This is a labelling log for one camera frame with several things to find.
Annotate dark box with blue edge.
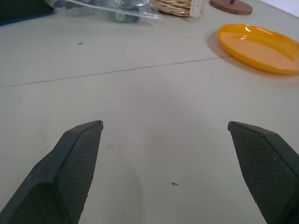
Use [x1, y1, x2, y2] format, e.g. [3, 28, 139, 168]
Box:
[0, 0, 56, 27]

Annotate orange plastic plate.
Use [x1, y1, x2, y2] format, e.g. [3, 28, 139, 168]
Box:
[216, 23, 299, 75]

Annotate pale yellow sponge block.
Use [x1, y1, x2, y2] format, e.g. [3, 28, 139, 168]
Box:
[189, 0, 204, 18]

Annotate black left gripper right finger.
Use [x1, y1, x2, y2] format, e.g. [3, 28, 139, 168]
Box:
[228, 121, 299, 224]

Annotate clear plastic bag with parts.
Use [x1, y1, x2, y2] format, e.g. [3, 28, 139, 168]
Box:
[44, 0, 163, 25]

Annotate round brown wooden base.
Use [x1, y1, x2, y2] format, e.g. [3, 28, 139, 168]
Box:
[209, 0, 254, 15]

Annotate woven wicker basket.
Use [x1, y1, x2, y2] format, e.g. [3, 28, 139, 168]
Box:
[153, 0, 192, 17]

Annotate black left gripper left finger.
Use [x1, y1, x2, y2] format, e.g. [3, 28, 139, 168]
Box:
[0, 120, 104, 224]

